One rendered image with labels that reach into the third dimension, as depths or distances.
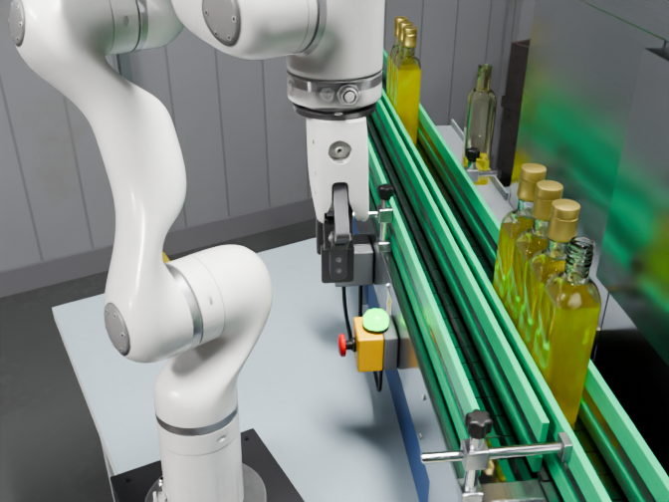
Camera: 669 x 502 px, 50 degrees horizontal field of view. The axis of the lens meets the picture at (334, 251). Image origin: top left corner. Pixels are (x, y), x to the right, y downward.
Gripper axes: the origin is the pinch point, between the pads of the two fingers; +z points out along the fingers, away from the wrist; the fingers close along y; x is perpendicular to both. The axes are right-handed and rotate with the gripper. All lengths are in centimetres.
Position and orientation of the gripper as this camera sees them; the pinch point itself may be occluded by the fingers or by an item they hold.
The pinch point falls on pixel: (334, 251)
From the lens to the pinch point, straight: 72.0
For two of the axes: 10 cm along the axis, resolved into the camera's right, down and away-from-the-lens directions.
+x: -9.9, 0.5, -0.9
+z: 0.0, 8.7, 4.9
